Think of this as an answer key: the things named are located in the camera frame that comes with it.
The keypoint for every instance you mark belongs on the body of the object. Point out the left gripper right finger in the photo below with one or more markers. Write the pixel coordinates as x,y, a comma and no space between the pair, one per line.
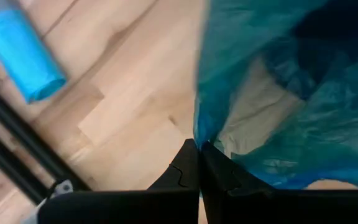
275,207

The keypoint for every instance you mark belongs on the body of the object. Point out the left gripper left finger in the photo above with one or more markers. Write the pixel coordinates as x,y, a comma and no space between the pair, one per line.
129,205

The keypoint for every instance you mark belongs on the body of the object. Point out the teal trash bag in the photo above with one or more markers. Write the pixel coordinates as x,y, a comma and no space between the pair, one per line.
322,130

